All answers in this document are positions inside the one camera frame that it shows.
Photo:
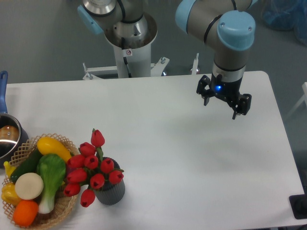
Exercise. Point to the grey ribbed vase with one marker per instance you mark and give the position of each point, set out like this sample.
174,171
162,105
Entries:
108,182

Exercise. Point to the blue handled saucepan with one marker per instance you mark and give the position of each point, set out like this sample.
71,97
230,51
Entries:
12,135

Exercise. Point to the woven wicker basket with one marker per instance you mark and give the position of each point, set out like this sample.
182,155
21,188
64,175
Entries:
63,204

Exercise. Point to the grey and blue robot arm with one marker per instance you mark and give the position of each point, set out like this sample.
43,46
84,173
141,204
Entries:
223,25

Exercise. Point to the dark green cucumber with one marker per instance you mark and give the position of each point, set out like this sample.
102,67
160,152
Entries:
27,166

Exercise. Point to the white furniture frame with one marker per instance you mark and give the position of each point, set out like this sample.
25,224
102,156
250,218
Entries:
302,99

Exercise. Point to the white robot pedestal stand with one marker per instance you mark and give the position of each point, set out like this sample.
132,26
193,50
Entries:
132,44

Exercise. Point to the yellow squash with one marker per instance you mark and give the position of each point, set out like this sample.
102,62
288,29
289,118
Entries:
49,145

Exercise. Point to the blue plastic bag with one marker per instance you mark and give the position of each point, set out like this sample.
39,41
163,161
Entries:
286,15

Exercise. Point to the round white radish slice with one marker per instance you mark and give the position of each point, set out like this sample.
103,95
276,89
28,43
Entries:
29,186

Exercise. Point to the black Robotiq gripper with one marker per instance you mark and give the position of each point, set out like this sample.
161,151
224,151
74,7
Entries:
225,91

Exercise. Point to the black device at table edge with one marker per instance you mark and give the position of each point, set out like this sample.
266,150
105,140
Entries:
299,206

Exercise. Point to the green bok choy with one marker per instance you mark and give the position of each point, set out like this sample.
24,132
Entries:
52,169

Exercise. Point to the yellow bell pepper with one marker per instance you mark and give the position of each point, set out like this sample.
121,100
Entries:
9,195

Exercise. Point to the red tulip bouquet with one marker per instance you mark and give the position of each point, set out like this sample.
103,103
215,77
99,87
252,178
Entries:
84,167

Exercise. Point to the yellow banana tip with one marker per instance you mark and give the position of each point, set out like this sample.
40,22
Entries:
9,169

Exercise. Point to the orange fruit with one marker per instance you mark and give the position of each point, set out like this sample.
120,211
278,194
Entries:
25,213

